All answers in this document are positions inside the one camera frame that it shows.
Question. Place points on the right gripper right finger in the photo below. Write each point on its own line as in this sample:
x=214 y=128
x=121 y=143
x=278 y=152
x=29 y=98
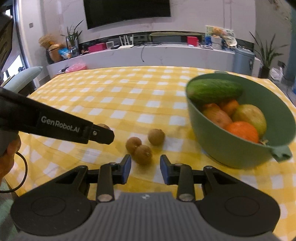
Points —
x=185 y=178

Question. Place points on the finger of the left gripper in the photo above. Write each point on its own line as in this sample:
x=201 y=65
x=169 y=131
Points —
x=98 y=134

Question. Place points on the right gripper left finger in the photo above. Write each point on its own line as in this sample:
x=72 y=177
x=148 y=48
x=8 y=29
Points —
x=110 y=174

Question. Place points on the large orange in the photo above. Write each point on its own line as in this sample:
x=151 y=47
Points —
x=243 y=130

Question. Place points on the green cucumber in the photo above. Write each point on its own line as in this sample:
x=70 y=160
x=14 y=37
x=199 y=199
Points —
x=205 y=91

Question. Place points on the small orange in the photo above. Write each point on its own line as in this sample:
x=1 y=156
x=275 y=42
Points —
x=209 y=106
x=229 y=107

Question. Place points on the person's left hand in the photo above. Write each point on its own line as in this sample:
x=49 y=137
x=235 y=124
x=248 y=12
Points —
x=7 y=160

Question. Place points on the light blue chair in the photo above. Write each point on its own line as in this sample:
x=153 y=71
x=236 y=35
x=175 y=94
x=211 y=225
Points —
x=22 y=79

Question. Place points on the yellow checkered tablecloth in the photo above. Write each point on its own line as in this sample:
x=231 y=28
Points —
x=132 y=101

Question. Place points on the green plastic bowl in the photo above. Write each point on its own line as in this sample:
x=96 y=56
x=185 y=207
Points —
x=234 y=151

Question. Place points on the pink storage basket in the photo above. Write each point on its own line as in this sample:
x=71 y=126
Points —
x=76 y=67

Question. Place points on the golden round vase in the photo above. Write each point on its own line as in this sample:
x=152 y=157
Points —
x=54 y=51

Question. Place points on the small orange on table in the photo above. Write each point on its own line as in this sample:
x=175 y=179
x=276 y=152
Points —
x=229 y=107

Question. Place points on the magenta box on console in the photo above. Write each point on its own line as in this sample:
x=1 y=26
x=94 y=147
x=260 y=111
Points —
x=97 y=47

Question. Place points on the green pear apple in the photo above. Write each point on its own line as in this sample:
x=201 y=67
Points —
x=252 y=115

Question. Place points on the white wifi router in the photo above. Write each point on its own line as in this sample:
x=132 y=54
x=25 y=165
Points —
x=126 y=42

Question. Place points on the green plant in vase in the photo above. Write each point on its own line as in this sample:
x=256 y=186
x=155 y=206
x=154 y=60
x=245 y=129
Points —
x=72 y=39

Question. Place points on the white tv console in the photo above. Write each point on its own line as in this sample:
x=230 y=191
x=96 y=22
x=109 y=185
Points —
x=160 y=55

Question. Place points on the blue grey trash bin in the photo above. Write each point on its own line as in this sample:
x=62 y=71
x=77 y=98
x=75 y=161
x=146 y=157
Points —
x=243 y=61

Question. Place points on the red box on console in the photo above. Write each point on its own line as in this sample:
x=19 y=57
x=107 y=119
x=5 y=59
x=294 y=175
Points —
x=192 y=41

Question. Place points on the white plastic bag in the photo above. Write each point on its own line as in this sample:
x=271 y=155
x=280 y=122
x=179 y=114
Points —
x=276 y=74

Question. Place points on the teddy bear toy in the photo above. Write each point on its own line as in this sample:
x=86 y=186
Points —
x=217 y=32

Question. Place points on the potted plant by bin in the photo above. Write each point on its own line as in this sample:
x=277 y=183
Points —
x=267 y=52

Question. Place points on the black wall television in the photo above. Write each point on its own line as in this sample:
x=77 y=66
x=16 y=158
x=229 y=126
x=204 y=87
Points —
x=104 y=12

